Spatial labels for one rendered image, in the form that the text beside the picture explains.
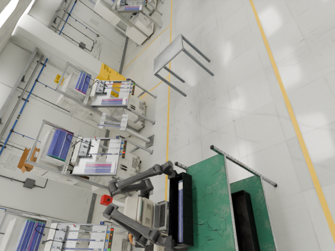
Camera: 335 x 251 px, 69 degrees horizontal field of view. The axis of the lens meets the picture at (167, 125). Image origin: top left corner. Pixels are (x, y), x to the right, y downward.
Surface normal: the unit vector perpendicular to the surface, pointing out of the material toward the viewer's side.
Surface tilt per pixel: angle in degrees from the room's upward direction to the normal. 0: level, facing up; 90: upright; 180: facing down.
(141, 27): 90
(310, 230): 0
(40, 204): 90
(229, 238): 0
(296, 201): 0
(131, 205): 42
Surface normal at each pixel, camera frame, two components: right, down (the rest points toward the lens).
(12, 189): 0.69, -0.42
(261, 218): -0.73, -0.43
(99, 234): 0.00, -0.59
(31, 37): -0.03, 0.80
